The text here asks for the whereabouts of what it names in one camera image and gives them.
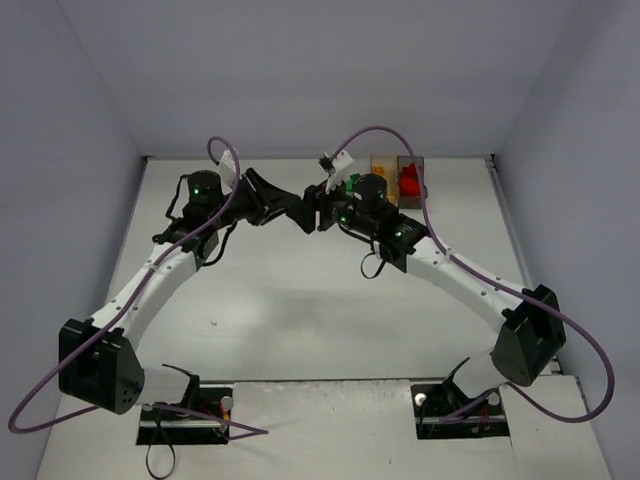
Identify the dark grey plastic container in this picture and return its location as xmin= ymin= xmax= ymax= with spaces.
xmin=397 ymin=156 xmax=426 ymax=209

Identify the purple cable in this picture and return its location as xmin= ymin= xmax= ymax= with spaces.
xmin=8 ymin=136 xmax=270 ymax=441
xmin=332 ymin=125 xmax=616 ymax=425

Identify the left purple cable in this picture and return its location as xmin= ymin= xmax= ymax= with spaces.
xmin=8 ymin=136 xmax=270 ymax=441

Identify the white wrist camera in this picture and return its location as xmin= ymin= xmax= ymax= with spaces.
xmin=318 ymin=149 xmax=354 ymax=194
xmin=218 ymin=149 xmax=242 ymax=191

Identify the red lego brick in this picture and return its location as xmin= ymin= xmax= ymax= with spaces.
xmin=401 ymin=162 xmax=418 ymax=178

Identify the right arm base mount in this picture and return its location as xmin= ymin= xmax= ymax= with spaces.
xmin=410 ymin=358 xmax=510 ymax=440

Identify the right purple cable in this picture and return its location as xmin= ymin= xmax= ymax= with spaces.
xmin=332 ymin=125 xmax=616 ymax=425

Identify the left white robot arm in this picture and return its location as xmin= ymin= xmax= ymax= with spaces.
xmin=58 ymin=169 xmax=299 ymax=415

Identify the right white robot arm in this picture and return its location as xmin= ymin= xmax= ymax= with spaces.
xmin=287 ymin=174 xmax=566 ymax=402

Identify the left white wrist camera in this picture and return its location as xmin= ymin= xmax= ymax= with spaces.
xmin=218 ymin=149 xmax=242 ymax=191

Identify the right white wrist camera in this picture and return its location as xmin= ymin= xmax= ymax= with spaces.
xmin=318 ymin=149 xmax=354 ymax=194

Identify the amber plastic container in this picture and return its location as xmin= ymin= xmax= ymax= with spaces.
xmin=370 ymin=154 xmax=400 ymax=206

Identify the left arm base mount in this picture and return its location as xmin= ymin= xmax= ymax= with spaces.
xmin=136 ymin=364 xmax=234 ymax=446

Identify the green lego brick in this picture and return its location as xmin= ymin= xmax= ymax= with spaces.
xmin=345 ymin=173 xmax=361 ymax=196

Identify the green yellow red rounded stack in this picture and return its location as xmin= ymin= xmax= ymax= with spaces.
xmin=398 ymin=176 xmax=421 ymax=197

